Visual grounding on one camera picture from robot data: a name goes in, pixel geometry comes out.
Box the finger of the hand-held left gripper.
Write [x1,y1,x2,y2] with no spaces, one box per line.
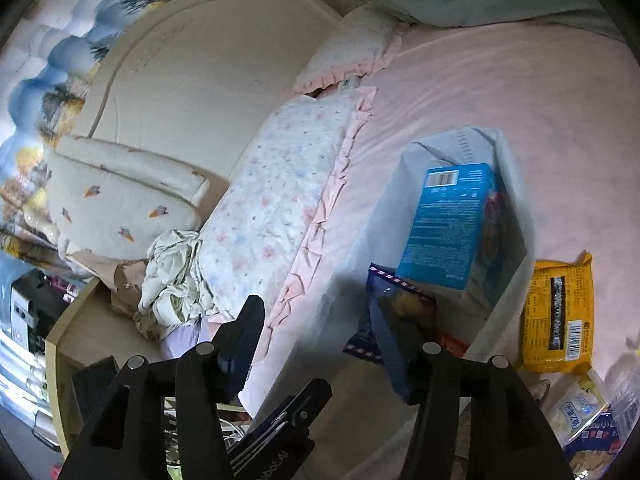
[227,379,333,466]

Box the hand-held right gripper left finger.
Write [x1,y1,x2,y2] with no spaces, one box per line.
[59,295,266,480]

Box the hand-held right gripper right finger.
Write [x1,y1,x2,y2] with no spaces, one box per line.
[370,297,573,480]

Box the large dark blue snack packet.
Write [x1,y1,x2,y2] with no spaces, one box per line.
[344,262,438,363]

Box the blue carton box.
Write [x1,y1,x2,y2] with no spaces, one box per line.
[397,162,516,293]

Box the white fabric bag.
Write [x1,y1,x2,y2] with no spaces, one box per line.
[239,126,538,418]

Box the crumpled pale green cloth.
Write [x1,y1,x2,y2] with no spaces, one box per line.
[134,229,221,341]

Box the wooden nightstand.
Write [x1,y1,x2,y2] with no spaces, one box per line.
[44,275,166,456]

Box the tan crumpled cloth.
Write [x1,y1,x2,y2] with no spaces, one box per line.
[65,250,151,316]

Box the yellow biscuit packet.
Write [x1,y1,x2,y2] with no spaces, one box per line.
[520,251,596,375]

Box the white floral pillow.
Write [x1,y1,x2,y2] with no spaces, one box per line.
[192,85,378,331]

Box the cream ice-cream print cushion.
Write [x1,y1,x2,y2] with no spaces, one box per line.
[22,134,213,261]

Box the black and white box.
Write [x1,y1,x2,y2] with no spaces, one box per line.
[10,270,76,356]

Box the small blue snack packet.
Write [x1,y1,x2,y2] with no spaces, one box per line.
[565,410,623,478]

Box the cream bed headboard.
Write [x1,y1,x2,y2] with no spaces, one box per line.
[70,0,351,196]

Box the pink frilled pillow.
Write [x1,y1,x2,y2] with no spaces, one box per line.
[292,5,406,96]

